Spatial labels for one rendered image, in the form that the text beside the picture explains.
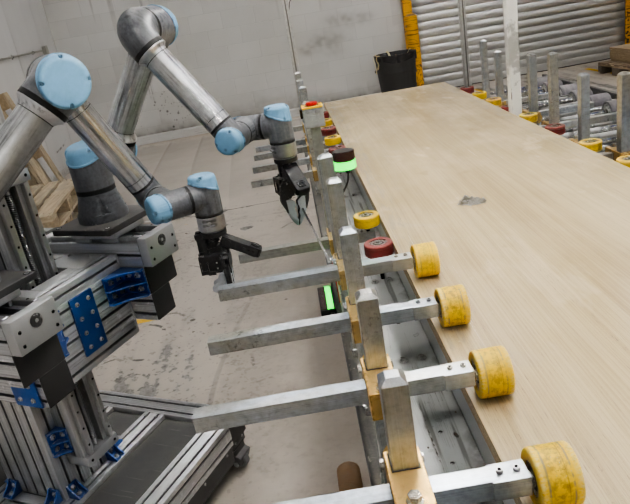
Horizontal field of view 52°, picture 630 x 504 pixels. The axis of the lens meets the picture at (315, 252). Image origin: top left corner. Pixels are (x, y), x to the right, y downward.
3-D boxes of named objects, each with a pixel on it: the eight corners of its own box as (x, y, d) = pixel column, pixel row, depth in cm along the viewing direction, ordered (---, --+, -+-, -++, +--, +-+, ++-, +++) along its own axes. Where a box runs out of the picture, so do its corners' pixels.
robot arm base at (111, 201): (68, 226, 195) (58, 195, 191) (102, 208, 207) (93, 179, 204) (106, 225, 188) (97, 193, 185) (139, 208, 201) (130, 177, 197)
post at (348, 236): (371, 433, 142) (339, 231, 125) (369, 424, 146) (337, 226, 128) (386, 430, 142) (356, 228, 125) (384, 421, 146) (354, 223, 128)
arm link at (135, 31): (117, -2, 165) (250, 140, 173) (137, -3, 175) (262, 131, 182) (92, 31, 170) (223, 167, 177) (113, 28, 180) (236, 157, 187)
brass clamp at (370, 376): (369, 422, 103) (365, 396, 101) (359, 376, 115) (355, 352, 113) (407, 416, 102) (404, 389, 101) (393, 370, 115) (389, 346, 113)
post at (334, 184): (355, 361, 164) (326, 181, 147) (354, 354, 168) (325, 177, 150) (369, 358, 164) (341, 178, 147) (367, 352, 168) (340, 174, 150)
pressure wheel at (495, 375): (474, 350, 103) (464, 351, 111) (485, 400, 102) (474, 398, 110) (511, 343, 103) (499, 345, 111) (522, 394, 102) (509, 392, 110)
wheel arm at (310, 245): (240, 266, 203) (237, 254, 201) (241, 262, 206) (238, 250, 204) (376, 242, 203) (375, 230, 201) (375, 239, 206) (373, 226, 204)
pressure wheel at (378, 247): (370, 286, 178) (365, 248, 174) (367, 275, 185) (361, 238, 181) (399, 281, 178) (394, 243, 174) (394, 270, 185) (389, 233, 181)
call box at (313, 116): (305, 131, 217) (301, 108, 214) (304, 127, 223) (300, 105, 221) (326, 127, 217) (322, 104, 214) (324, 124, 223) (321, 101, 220)
